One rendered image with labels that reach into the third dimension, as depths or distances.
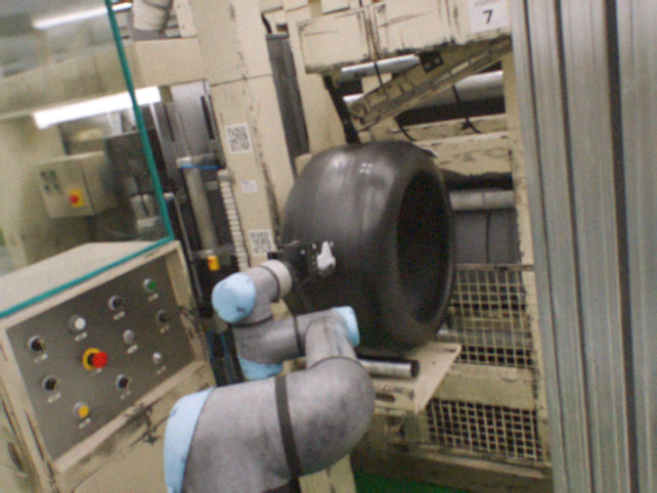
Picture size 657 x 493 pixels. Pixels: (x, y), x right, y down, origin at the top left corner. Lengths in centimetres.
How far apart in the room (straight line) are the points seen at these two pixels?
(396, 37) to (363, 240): 59
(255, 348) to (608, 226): 94
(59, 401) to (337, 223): 76
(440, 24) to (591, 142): 145
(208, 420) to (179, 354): 110
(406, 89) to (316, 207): 57
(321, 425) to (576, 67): 55
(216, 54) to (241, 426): 113
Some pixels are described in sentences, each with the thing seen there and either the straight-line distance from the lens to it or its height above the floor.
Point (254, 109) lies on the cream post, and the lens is 159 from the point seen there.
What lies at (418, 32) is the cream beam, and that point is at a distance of 163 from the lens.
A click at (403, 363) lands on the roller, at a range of 152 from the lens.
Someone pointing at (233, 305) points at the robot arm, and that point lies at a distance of 103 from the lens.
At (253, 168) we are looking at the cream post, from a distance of 161.
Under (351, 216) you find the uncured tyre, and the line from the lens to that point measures 132.
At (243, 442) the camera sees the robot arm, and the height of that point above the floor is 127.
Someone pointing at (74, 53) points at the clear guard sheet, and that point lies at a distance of 159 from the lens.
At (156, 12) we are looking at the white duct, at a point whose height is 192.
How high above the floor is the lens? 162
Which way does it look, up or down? 16 degrees down
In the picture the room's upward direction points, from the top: 11 degrees counter-clockwise
